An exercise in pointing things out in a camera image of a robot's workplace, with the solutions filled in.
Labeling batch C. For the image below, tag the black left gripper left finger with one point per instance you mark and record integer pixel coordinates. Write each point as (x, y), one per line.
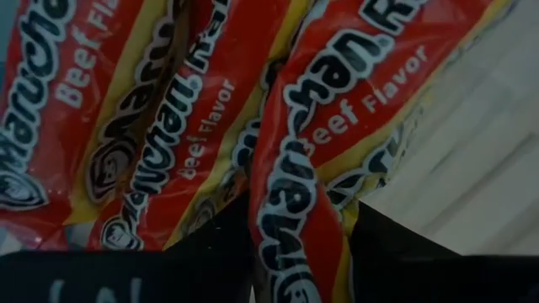
(227, 235)

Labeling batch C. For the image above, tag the clear plastic bin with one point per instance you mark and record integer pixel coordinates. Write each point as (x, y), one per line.
(484, 168)

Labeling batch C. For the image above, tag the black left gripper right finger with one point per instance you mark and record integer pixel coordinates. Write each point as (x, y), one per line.
(379, 240)

